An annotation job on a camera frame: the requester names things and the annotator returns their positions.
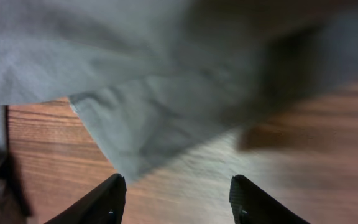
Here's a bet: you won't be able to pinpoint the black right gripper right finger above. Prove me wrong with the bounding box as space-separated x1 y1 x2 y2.
229 175 308 224

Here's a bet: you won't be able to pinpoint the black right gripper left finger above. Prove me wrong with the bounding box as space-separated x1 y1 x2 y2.
45 174 126 224

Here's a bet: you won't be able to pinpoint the grey shorts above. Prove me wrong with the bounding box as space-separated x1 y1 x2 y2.
0 1 358 198

